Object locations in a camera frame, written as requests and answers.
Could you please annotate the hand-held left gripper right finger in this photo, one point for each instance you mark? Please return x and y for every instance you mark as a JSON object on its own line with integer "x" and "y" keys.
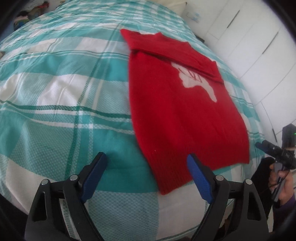
{"x": 200, "y": 180}

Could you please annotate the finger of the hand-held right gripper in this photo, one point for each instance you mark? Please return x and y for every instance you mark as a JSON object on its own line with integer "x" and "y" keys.
{"x": 268, "y": 148}

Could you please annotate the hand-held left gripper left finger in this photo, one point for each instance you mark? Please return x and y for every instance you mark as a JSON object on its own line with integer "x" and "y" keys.
{"x": 93, "y": 178}

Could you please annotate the red knit sweater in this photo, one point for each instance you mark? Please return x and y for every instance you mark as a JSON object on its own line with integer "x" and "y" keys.
{"x": 175, "y": 111}

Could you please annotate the person's right forearm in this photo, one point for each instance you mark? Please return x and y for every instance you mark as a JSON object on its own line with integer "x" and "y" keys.
{"x": 285, "y": 215}

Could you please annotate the pile of clothes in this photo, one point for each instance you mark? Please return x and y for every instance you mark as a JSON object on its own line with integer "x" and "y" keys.
{"x": 30, "y": 14}

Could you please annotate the person's right hand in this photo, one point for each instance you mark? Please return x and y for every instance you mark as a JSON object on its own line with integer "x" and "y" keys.
{"x": 286, "y": 185}

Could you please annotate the dark cloth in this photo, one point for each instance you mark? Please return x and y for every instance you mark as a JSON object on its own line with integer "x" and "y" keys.
{"x": 262, "y": 183}

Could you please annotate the bed with teal plaid sheet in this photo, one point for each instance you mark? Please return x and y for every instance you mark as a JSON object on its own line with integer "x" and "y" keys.
{"x": 57, "y": 97}

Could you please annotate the white wardrobe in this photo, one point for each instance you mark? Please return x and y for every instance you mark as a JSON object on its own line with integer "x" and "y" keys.
{"x": 259, "y": 39}

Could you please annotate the wall outlet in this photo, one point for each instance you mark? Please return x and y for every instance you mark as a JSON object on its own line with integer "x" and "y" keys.
{"x": 193, "y": 14}

